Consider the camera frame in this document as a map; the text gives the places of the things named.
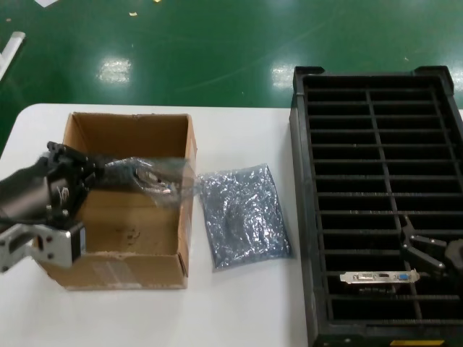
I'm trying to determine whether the white metal table leg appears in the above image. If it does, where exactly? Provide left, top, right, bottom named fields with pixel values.
left=0, top=31, right=27, bottom=81

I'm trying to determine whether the brown cardboard box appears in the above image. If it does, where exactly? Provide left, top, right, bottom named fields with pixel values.
left=38, top=111, right=199, bottom=291

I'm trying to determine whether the silver blue antistatic bag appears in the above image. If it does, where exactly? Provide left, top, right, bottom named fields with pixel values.
left=197, top=163, right=294, bottom=271
left=103, top=155, right=200, bottom=210

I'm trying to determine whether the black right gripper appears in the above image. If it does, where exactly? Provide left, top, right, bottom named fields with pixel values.
left=399, top=215, right=463, bottom=278

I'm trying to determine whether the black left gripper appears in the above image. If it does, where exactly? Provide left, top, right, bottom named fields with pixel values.
left=0, top=140, right=108, bottom=222

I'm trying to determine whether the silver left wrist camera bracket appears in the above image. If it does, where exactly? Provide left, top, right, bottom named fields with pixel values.
left=0, top=219, right=87, bottom=278

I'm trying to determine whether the black slotted plastic container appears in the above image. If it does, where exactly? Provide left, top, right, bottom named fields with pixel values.
left=288, top=64, right=463, bottom=347

